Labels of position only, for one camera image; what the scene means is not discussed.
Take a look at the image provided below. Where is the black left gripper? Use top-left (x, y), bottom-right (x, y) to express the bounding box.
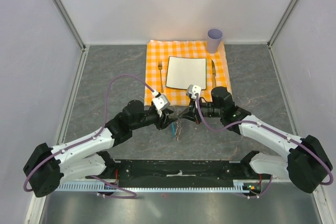
top-left (131, 108), bottom-right (177, 130)

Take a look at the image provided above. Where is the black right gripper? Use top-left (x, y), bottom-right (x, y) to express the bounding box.
top-left (179, 97), bottom-right (223, 124)

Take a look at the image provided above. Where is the metal key organizer blue handle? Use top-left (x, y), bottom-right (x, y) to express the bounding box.
top-left (170, 106), bottom-right (182, 142)

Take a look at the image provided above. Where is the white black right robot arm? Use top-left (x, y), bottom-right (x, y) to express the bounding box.
top-left (186, 85), bottom-right (334, 194)

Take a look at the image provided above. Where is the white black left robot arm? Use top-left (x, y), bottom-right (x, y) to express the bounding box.
top-left (24, 98), bottom-right (178, 197)

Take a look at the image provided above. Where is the white square plate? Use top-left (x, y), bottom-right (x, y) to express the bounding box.
top-left (166, 56), bottom-right (207, 90)

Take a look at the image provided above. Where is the gold knife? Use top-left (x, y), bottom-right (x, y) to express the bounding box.
top-left (212, 60), bottom-right (217, 88)

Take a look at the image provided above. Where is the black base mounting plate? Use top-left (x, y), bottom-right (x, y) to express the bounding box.
top-left (98, 159), bottom-right (259, 188)

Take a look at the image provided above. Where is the lilac plastic cup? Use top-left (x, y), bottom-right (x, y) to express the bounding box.
top-left (206, 28), bottom-right (223, 54)

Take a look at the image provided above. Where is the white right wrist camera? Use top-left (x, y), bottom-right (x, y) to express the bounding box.
top-left (186, 84), bottom-right (202, 100)

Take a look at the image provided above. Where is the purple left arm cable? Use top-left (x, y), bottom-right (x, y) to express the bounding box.
top-left (23, 74), bottom-right (161, 199)

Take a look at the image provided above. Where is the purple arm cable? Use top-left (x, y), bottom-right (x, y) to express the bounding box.
top-left (194, 94), bottom-right (334, 198)
top-left (23, 74), bottom-right (161, 199)

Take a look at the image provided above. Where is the light blue cable duct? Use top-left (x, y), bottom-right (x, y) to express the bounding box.
top-left (56, 180), bottom-right (261, 193)

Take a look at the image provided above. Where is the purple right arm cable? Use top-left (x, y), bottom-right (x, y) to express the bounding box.
top-left (194, 94), bottom-right (334, 198)

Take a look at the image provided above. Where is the right aluminium frame post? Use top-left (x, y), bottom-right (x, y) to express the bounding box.
top-left (267, 0), bottom-right (300, 49)

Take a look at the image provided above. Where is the aluminium frame post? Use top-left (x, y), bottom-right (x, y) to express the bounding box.
top-left (52, 0), bottom-right (86, 51)
top-left (267, 0), bottom-right (300, 49)

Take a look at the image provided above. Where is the left aluminium frame post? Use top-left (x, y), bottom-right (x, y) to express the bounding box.
top-left (52, 0), bottom-right (86, 51)

